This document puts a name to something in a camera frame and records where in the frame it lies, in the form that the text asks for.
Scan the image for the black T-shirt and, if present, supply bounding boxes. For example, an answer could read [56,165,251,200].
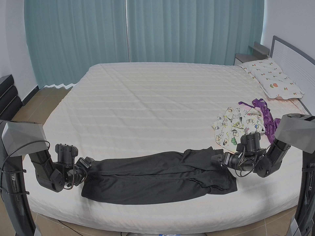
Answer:
[81,147,238,205]

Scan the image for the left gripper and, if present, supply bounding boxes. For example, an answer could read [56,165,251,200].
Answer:
[74,157,96,181]

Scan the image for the white printed pillow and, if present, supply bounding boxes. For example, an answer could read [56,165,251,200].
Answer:
[237,56,304,100]

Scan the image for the purple garment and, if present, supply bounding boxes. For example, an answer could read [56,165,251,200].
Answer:
[237,98,282,144]

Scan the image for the bed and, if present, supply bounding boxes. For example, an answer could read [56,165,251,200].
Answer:
[22,35,315,233]

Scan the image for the black chest of drawers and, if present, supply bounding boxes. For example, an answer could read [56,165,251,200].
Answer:
[0,74,22,122]

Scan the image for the white printed pyjama top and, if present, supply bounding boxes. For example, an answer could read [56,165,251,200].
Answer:
[212,106,266,152]

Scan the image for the black cable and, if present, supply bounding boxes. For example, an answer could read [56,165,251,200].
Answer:
[1,140,50,174]
[58,219,82,236]

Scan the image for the grey bedside table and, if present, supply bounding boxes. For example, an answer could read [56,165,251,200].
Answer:
[235,41,270,66]

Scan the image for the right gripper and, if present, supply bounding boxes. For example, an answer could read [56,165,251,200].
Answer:
[220,152,241,170]

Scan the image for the blue-green curtain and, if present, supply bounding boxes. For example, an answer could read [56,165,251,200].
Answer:
[127,0,265,66]
[24,0,130,88]

